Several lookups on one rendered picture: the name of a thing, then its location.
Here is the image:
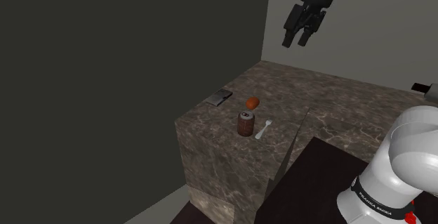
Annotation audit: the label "orange fruit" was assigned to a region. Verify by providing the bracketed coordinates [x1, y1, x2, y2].
[245, 96, 260, 111]

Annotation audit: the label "brown drink can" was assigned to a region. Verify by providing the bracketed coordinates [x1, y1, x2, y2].
[237, 110, 256, 138]

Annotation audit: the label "dark robot stand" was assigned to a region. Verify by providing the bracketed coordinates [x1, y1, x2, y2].
[170, 136, 438, 224]

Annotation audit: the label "grey flat rectangular object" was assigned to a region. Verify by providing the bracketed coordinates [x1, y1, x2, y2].
[205, 88, 234, 107]

